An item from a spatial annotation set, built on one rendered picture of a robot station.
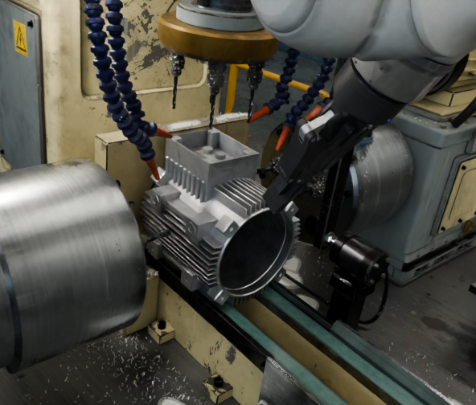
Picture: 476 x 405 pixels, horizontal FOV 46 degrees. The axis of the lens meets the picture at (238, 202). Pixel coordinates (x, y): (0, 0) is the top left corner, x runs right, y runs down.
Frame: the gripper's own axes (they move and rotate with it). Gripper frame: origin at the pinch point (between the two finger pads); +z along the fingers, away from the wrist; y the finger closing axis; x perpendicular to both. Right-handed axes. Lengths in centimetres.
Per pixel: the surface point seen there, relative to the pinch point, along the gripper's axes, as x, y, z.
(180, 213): -9.5, 2.4, 19.1
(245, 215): -3.0, -2.4, 11.9
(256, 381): 17.2, 0.9, 25.9
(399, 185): -0.2, -40.4, 13.7
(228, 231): -2.0, 0.7, 13.4
